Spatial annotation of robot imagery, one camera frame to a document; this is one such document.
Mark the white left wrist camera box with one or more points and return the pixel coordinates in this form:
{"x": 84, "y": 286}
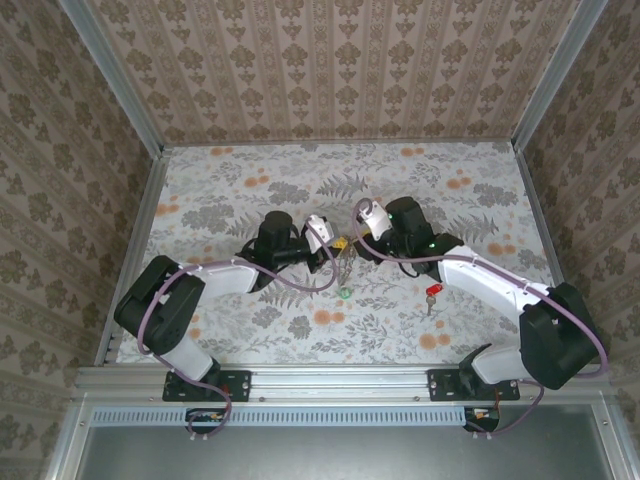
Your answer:
{"x": 320, "y": 232}

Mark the grey sheet metal panel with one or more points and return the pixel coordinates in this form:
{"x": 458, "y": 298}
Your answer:
{"x": 340, "y": 455}

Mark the aluminium back table rail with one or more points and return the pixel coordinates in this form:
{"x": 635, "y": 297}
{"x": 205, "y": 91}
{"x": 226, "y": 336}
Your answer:
{"x": 340, "y": 144}

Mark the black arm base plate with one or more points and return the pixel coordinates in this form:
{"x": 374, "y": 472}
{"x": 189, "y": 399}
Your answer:
{"x": 240, "y": 385}
{"x": 442, "y": 385}

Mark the green capped key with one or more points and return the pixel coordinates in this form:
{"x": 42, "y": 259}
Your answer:
{"x": 344, "y": 293}

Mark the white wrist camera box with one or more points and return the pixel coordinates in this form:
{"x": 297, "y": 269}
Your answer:
{"x": 375, "y": 222}
{"x": 320, "y": 232}

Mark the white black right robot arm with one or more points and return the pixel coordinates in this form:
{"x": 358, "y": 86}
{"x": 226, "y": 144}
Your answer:
{"x": 475, "y": 280}

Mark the aluminium side table rail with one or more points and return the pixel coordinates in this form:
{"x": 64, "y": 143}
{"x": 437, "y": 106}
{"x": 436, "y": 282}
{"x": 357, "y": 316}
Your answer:
{"x": 148, "y": 210}
{"x": 537, "y": 210}

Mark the aluminium frame post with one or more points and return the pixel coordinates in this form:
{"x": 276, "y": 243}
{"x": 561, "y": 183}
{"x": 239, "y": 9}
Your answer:
{"x": 115, "y": 80}
{"x": 556, "y": 75}

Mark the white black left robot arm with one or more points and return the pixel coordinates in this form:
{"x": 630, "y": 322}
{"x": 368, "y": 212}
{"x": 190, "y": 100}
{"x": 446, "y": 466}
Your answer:
{"x": 225, "y": 277}

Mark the floral patterned table cover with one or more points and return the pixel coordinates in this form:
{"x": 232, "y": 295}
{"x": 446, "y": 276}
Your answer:
{"x": 350, "y": 340}

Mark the red capped key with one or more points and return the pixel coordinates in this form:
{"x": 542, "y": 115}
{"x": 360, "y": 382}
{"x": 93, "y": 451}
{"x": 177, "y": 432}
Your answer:
{"x": 434, "y": 289}

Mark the black connector board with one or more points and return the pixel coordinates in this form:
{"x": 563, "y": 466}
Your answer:
{"x": 482, "y": 417}
{"x": 202, "y": 416}

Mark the aluminium front mounting rail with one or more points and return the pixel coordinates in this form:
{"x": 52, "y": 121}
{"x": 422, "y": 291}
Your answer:
{"x": 340, "y": 382}

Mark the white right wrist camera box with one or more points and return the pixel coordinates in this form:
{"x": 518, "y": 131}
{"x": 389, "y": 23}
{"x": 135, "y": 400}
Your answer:
{"x": 375, "y": 222}

